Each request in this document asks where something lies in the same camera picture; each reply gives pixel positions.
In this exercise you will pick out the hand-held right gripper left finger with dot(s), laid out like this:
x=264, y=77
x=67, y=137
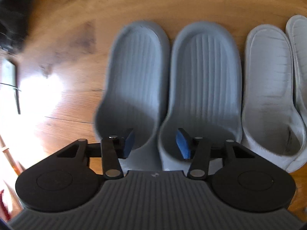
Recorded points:
x=128, y=143

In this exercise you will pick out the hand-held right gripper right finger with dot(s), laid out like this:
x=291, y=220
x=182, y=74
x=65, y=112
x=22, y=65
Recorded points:
x=183, y=146

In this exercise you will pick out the dark grey rubber slide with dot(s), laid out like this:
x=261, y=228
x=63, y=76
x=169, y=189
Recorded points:
x=136, y=76
x=206, y=81

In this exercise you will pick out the light grey open-toe slipper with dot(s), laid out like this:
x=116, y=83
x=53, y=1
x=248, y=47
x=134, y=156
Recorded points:
x=268, y=88
x=299, y=52

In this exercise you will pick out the white flat scale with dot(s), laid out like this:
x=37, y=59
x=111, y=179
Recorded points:
x=8, y=76

